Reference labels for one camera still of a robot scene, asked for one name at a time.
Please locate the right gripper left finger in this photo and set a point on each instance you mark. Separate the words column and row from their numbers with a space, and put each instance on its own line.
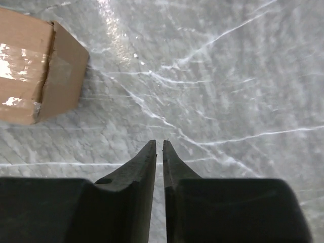
column 115, row 208

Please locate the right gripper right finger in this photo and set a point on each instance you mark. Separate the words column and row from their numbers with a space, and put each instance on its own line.
column 228, row 210

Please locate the brown cardboard express box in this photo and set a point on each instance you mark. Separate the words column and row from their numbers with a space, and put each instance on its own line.
column 42, row 69

